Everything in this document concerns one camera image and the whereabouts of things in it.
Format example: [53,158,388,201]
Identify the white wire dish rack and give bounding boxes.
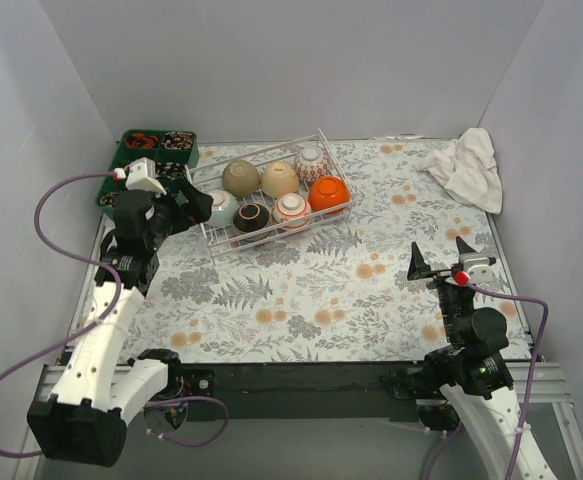
[185,130,354,261]

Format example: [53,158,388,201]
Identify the cream bird pattern bowl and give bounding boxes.
[261,162,299,199]

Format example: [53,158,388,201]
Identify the white bowl red wreath pattern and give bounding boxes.
[271,193,312,230]

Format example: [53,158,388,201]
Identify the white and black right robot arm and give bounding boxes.
[383,238,555,479]

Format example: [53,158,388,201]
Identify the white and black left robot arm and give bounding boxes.
[27,178,213,467]

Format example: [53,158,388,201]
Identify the dark floral scrunchie middle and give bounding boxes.
[155,162,186,180]

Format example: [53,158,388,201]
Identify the dark floral scrunchie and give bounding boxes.
[160,131,196,150]
[155,162,186,180]

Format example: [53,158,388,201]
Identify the olive tan bowl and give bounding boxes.
[222,160,260,197]

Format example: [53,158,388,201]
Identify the black gold pattern bowl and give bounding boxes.
[232,203,271,234]

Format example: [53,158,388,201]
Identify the dark patterned scrunchie front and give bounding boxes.
[98,192,118,207]

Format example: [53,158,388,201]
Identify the green compartment organizer tray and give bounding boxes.
[110,129,199,197]

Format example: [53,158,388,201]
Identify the dark floral scrunchie back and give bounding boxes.
[160,131,196,150]

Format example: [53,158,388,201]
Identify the crumpled white cloth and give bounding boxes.
[417,128,503,215]

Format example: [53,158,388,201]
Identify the floral patterned table mat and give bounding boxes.
[68,137,534,365]

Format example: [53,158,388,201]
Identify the white red diamond pattern bowl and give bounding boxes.
[294,146,331,183]

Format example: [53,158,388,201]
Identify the orange plastic bowl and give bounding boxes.
[308,176,351,212]

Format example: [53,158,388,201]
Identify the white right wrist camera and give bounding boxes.
[448,253,497,286]

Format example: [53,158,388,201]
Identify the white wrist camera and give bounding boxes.
[113,157,167,196]
[448,253,497,286]

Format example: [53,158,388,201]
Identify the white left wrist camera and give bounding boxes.
[113,157,167,196]

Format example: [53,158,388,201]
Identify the orange black hair ties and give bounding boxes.
[122,131,161,151]

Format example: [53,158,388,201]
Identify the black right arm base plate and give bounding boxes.
[379,365,461,400]

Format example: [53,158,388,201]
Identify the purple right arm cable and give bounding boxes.
[422,282,551,480]

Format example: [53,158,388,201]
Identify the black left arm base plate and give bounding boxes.
[125,367,217,404]

